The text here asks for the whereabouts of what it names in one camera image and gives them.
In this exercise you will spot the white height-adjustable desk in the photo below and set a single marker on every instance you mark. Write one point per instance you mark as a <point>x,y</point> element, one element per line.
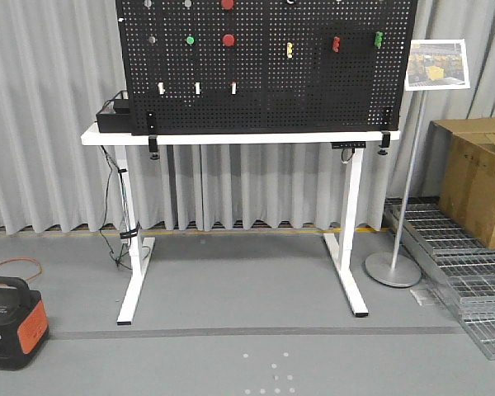
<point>339,247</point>

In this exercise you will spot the desk height control panel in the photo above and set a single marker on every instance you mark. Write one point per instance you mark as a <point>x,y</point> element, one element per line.
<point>349,145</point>

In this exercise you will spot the left black mounting clamp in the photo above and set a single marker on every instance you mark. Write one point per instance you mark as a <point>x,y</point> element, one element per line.
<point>152,136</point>

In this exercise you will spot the black mounting clamp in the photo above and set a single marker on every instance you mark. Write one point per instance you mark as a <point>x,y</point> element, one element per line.
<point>152,136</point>
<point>386,136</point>

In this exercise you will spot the black perforated pegboard panel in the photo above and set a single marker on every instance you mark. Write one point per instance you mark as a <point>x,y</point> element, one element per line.
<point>318,90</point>

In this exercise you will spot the right black mounting clamp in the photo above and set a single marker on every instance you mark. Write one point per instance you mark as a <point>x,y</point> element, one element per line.
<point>386,136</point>

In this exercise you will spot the small black box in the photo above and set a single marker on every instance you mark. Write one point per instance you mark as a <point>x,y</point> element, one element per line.
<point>121,106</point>

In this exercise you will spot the silver sign stand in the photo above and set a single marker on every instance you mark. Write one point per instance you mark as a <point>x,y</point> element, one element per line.
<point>393,268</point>

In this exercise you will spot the black open tray box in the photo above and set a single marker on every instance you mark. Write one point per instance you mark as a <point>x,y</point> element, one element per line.
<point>110,122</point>

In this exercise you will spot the lower red mushroom button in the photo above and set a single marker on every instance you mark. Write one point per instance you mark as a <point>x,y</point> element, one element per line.
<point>229,40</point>

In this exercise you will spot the red mushroom button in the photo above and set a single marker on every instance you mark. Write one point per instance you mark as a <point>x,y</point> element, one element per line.
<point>227,4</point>
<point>229,40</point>

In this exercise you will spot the upper red mushroom button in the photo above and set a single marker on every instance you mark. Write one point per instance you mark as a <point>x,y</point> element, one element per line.
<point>227,4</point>

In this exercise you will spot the brown cardboard box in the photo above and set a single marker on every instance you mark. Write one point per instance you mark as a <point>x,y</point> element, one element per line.
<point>468,187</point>

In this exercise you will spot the printed photo sign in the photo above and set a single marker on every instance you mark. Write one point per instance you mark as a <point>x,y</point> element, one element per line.
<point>437,65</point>

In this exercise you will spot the metal floor grating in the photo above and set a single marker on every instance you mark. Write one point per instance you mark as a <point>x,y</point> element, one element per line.
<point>460,267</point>

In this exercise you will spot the grey curtain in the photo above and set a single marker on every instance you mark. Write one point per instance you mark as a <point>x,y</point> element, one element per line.
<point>61,60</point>

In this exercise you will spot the black orange power station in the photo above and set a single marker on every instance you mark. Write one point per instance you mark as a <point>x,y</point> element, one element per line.
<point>24,325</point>

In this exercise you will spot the yellow rocker switch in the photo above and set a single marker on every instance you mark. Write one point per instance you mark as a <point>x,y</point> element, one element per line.
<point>289,50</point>

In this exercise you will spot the red knob switch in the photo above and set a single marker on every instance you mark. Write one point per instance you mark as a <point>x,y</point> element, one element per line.
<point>336,42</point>

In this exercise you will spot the green knob switch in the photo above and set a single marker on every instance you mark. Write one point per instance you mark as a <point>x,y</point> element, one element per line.
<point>379,37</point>

